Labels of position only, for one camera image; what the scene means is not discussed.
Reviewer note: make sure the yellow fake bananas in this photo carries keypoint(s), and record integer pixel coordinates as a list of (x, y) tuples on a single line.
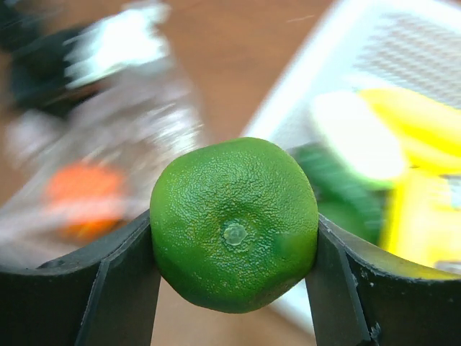
[(428, 131)]

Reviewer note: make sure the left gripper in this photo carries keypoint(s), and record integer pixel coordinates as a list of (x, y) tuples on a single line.
[(36, 74)]

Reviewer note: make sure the green fake lime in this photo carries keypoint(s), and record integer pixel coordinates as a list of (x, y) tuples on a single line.
[(234, 225)]

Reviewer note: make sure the orange fake tomato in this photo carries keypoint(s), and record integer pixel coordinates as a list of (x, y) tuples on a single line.
[(90, 197)]

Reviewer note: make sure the clear polka dot zip bag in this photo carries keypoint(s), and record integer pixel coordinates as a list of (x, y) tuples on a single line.
[(143, 120)]

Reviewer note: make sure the white plastic basket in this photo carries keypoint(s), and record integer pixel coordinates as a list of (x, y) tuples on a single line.
[(361, 45)]

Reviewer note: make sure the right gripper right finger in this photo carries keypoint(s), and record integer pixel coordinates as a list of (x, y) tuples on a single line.
[(360, 294)]

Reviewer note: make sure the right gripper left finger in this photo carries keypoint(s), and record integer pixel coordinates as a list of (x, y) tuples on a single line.
[(102, 294)]

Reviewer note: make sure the green fake cucumber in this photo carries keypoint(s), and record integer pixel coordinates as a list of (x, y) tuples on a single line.
[(342, 198)]

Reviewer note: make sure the yellow fake pepper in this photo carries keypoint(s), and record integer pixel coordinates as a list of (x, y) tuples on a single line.
[(423, 219)]

